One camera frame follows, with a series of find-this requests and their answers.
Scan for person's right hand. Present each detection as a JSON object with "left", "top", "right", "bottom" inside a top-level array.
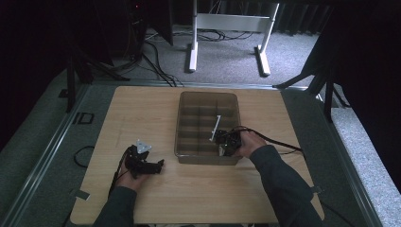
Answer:
[{"left": 234, "top": 130, "right": 268, "bottom": 159}]

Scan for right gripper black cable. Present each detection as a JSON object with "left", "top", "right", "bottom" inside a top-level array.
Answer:
[{"left": 228, "top": 125, "right": 305, "bottom": 157}]

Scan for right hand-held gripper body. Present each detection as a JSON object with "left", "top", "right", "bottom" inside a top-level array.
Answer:
[{"left": 209, "top": 114, "right": 243, "bottom": 157}]

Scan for dark computer tower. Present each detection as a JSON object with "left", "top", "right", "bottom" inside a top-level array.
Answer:
[{"left": 124, "top": 0, "right": 149, "bottom": 61}]

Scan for clear divided storage box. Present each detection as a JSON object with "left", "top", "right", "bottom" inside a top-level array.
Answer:
[{"left": 174, "top": 91, "right": 246, "bottom": 166}]

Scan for black metal stand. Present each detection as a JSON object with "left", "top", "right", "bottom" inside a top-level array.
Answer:
[
  {"left": 271, "top": 31, "right": 336, "bottom": 123},
  {"left": 64, "top": 44, "right": 131, "bottom": 114}
]

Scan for bundle of black floor cables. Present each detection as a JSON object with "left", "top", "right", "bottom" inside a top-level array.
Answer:
[{"left": 138, "top": 39, "right": 185, "bottom": 88}]

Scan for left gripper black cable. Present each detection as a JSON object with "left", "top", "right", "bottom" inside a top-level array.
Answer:
[{"left": 107, "top": 148, "right": 131, "bottom": 199}]

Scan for cables under white desk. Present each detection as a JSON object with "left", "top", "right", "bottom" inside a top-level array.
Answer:
[{"left": 172, "top": 27, "right": 255, "bottom": 43}]

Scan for white desk frame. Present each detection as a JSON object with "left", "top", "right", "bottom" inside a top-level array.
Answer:
[{"left": 187, "top": 0, "right": 281, "bottom": 78}]

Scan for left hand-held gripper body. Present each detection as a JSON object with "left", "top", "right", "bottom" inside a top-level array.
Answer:
[{"left": 124, "top": 139, "right": 153, "bottom": 180}]

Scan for black looped floor cable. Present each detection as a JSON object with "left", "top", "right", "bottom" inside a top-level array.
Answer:
[{"left": 73, "top": 145, "right": 96, "bottom": 169}]

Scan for person's left hand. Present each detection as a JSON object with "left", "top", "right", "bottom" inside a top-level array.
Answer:
[{"left": 115, "top": 164, "right": 150, "bottom": 192}]

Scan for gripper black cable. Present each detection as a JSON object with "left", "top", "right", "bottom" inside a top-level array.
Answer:
[
  {"left": 228, "top": 125, "right": 305, "bottom": 157},
  {"left": 107, "top": 148, "right": 131, "bottom": 199}
]

